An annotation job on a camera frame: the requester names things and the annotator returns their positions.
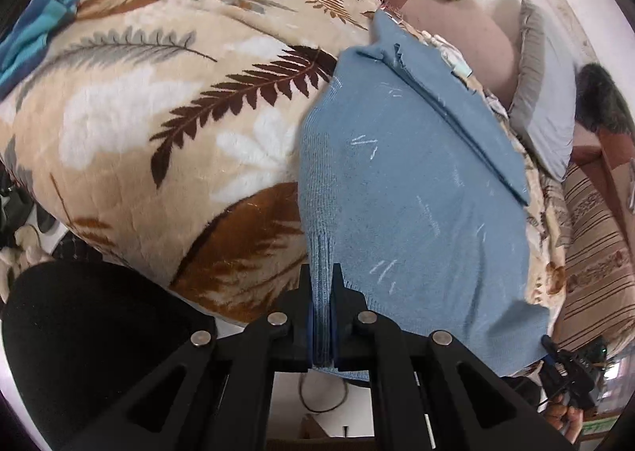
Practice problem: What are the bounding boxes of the turquoise striped cloth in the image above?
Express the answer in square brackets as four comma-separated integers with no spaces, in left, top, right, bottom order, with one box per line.
[0,0,83,100]

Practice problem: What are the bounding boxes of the person's black trousers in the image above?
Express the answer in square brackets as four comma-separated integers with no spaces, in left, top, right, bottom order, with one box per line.
[0,260,219,451]

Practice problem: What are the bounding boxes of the grey pillow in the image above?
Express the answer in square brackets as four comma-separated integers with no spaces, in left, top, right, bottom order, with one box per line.
[506,0,579,184]

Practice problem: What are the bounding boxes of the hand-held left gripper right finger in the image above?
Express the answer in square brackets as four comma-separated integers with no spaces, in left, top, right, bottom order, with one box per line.
[331,263,581,451]

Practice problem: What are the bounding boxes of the beige leaf-print blanket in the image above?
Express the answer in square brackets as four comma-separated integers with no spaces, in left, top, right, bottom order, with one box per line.
[0,0,569,328]

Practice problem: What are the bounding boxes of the person's right hand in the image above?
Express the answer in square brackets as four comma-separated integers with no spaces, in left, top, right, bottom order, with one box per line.
[546,394,590,446]

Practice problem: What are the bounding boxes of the white glove with teal cuff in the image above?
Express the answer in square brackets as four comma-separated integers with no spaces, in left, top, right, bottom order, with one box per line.
[424,32,473,81]

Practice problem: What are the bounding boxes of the blue knit sweater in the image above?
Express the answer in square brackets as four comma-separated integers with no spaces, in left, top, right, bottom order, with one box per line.
[298,10,551,377]

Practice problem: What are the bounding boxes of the mauve cushion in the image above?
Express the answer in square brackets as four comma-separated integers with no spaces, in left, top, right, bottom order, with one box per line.
[377,0,521,105]

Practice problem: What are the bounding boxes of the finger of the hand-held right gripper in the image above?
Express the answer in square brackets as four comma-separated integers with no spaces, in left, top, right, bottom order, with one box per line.
[540,334,567,368]

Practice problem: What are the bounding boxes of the black cable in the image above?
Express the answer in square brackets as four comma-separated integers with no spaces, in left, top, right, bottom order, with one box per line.
[296,374,349,415]

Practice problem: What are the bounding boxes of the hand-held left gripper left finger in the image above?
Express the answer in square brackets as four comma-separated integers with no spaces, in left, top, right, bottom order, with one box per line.
[64,263,314,451]

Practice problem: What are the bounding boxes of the dark fur cloth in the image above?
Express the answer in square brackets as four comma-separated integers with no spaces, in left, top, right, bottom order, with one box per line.
[575,63,635,134]

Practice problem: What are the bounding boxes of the red-brown wooden sofa frame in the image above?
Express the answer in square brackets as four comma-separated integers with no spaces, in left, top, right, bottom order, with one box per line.
[593,124,635,214]

